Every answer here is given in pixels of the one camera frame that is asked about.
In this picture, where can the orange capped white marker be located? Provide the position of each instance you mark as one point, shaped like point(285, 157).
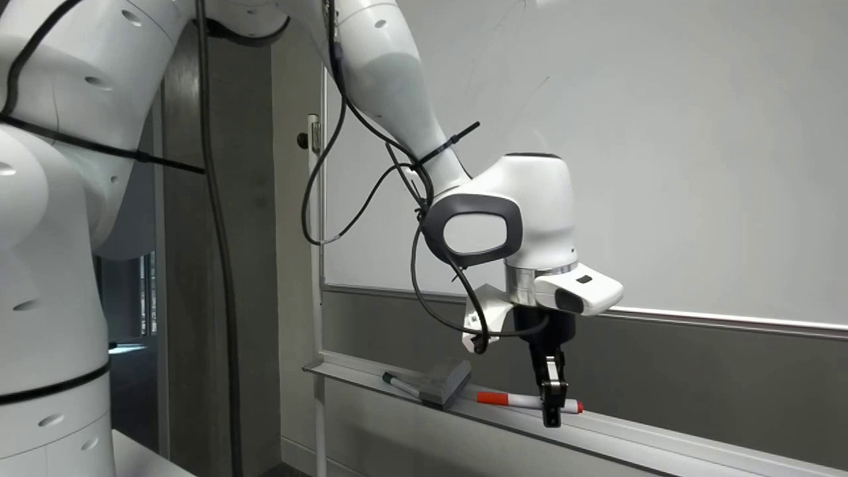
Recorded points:
point(506, 398)

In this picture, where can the white whiteboard tray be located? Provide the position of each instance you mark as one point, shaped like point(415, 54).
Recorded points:
point(689, 446)

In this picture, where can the white metal whiteboard stand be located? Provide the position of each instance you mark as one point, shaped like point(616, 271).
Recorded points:
point(315, 310)

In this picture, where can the black stand knob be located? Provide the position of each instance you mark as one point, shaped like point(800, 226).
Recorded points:
point(306, 139)

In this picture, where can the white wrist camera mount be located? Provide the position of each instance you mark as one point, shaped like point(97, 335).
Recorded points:
point(585, 290)

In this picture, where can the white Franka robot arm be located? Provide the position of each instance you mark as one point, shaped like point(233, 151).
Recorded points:
point(69, 135)

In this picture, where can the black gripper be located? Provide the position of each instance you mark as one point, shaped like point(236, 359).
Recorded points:
point(546, 332)

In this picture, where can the large whiteboard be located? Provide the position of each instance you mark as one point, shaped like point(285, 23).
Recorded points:
point(689, 143)

